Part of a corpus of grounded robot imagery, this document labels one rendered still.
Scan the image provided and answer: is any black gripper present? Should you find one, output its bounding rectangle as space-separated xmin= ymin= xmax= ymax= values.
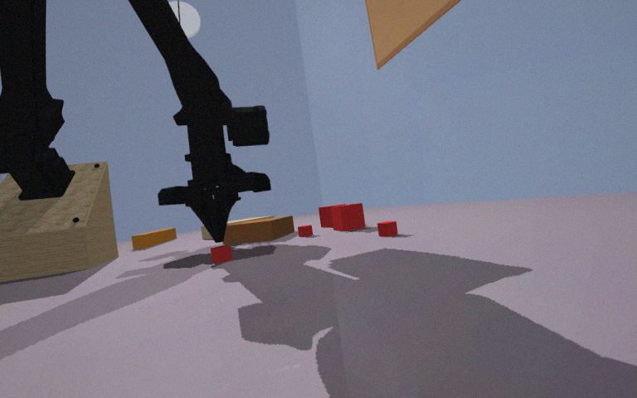
xmin=158 ymin=143 xmax=271 ymax=243

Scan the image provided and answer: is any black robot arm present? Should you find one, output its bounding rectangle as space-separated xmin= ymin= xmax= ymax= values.
xmin=0 ymin=0 xmax=270 ymax=201

